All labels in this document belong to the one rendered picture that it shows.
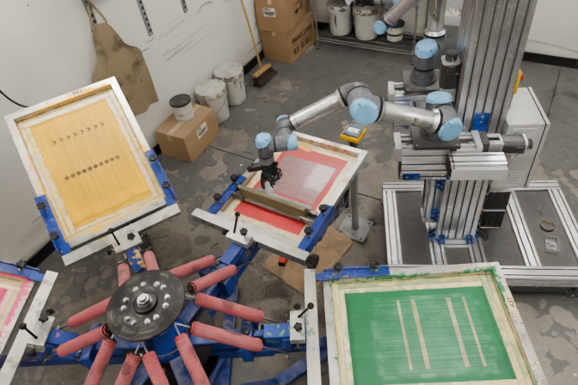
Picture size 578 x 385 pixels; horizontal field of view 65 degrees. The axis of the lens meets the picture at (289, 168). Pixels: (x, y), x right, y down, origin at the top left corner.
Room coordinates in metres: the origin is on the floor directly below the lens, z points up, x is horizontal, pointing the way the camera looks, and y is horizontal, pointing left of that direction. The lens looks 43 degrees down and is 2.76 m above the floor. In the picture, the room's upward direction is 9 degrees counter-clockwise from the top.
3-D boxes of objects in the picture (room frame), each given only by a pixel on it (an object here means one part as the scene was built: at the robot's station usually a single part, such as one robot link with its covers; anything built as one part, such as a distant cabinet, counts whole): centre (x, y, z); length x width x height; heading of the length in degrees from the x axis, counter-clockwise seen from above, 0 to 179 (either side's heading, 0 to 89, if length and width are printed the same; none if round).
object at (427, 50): (2.22, -0.86, 1.42); 0.13 x 0.12 x 0.14; 143
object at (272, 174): (1.63, 0.09, 1.26); 0.09 x 0.08 x 0.12; 54
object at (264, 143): (1.63, 0.09, 1.42); 0.09 x 0.08 x 0.11; 88
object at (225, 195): (1.78, 0.36, 0.98); 0.30 x 0.05 x 0.07; 144
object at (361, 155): (1.81, -0.01, 0.97); 0.79 x 0.58 x 0.04; 144
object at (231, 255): (1.36, 0.32, 1.02); 0.17 x 0.06 x 0.05; 144
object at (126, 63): (3.40, 1.25, 1.06); 0.53 x 0.07 x 1.05; 144
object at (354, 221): (2.20, -0.44, 0.48); 0.22 x 0.22 x 0.96; 54
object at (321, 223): (1.45, -0.09, 0.98); 0.30 x 0.05 x 0.07; 144
